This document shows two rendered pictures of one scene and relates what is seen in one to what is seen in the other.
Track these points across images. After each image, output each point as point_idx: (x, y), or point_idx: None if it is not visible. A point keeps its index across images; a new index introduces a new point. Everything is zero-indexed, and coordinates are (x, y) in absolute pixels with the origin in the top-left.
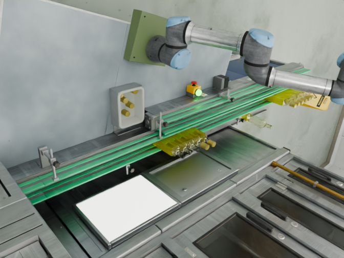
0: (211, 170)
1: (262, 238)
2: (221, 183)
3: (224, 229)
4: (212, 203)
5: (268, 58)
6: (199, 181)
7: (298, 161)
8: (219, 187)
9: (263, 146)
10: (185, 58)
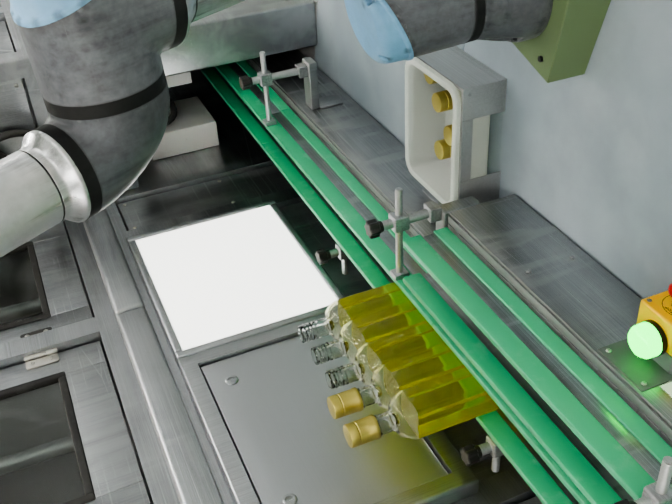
0: (296, 475)
1: None
2: (231, 497)
3: (56, 448)
4: (153, 439)
5: (32, 68)
6: (252, 423)
7: None
8: (197, 467)
9: None
10: (362, 17)
